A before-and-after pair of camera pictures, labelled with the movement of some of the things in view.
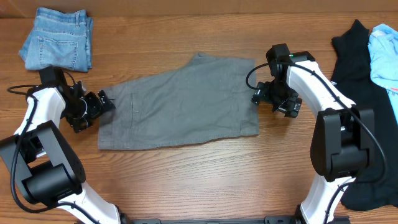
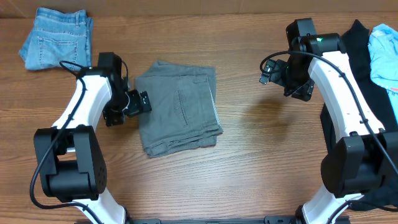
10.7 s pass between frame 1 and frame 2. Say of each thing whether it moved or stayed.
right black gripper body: moved
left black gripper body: moved
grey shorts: moved
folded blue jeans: stayed
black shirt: stayed
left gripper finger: moved
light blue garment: stayed
